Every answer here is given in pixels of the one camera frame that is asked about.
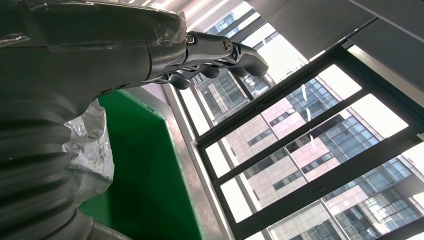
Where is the building outside window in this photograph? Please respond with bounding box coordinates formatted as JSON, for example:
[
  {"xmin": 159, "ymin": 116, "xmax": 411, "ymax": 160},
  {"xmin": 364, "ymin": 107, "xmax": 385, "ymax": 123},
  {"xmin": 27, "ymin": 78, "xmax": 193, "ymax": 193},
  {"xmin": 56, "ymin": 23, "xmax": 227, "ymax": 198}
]
[{"xmin": 185, "ymin": 9, "xmax": 424, "ymax": 240}]

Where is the dark window frame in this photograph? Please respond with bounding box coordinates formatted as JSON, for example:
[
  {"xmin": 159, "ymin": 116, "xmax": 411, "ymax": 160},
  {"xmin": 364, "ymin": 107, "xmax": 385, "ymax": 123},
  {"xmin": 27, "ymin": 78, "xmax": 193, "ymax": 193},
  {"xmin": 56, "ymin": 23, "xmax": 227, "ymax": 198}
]
[{"xmin": 165, "ymin": 43, "xmax": 424, "ymax": 240}]

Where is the large grey parcel bag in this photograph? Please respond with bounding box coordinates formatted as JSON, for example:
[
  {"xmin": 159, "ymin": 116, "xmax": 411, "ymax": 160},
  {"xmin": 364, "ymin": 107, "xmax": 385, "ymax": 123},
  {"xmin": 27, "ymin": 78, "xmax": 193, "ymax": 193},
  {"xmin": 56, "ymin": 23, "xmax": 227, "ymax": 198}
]
[{"xmin": 62, "ymin": 99, "xmax": 116, "ymax": 207}]

